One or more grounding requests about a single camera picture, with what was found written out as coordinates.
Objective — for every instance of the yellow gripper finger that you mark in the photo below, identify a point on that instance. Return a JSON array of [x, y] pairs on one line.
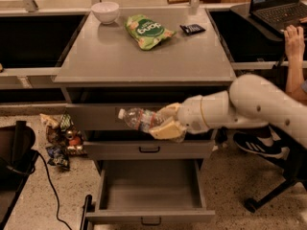
[[170, 129], [169, 110]]

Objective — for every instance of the white bowl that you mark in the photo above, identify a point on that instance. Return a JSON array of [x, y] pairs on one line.
[[106, 12]]

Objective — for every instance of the person's hand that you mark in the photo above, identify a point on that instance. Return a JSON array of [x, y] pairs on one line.
[[294, 43]]

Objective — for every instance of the grey top drawer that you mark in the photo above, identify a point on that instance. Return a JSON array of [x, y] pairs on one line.
[[104, 116]]

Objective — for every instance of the grey bottom drawer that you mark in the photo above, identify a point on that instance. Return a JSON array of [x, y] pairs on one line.
[[150, 192]]

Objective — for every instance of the grey drawer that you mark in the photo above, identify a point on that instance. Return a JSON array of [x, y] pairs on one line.
[[104, 116], [150, 192], [142, 150]]

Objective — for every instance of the black rolling laptop stand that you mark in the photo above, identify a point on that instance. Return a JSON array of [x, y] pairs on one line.
[[276, 107]]

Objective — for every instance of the black sneaker with stripes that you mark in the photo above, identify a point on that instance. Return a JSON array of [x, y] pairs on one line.
[[256, 145]]

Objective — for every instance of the green snack bag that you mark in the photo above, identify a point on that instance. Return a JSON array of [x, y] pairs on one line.
[[147, 32]]

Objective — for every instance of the clear plastic water bottle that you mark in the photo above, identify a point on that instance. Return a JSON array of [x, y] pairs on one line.
[[143, 119]]

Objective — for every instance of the wooden stick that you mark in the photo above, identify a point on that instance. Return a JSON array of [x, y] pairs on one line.
[[177, 1]]

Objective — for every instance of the small black packet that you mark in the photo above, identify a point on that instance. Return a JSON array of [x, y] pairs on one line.
[[192, 29]]

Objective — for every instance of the grey drawer cabinet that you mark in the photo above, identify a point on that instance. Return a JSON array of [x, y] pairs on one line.
[[107, 66]]

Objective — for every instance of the grey middle drawer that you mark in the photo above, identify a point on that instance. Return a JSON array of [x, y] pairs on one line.
[[142, 150]]

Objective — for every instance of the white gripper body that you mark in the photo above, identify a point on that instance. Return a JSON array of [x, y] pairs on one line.
[[189, 114]]

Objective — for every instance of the black laptop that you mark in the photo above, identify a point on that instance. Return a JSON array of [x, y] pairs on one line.
[[278, 14]]

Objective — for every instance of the person's forearm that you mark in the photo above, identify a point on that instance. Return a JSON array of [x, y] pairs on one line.
[[294, 81]]

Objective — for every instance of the pile of snack packets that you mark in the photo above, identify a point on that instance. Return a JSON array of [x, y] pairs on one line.
[[64, 140]]

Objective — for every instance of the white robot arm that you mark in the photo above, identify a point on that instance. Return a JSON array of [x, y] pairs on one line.
[[238, 117]]

